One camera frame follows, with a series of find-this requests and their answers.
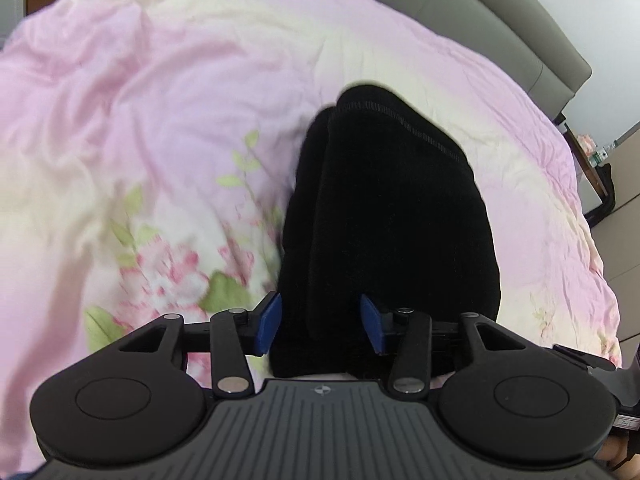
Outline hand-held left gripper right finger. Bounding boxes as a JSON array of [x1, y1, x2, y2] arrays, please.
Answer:
[[360, 294, 527, 396]]

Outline wooden bedside table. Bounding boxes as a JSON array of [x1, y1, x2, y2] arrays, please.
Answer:
[[552, 112, 608, 211]]

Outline black pants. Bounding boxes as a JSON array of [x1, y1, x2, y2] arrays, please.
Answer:
[[270, 84, 502, 380]]

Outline black stand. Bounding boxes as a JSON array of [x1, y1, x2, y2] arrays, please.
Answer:
[[584, 161, 617, 225]]

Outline grey padded headboard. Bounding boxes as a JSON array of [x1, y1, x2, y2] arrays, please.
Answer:
[[425, 0, 593, 123]]

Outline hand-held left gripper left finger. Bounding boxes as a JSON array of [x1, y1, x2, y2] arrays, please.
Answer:
[[116, 291, 282, 396]]

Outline pink floral quilt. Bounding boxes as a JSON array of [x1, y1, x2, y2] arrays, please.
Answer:
[[0, 0, 623, 396]]

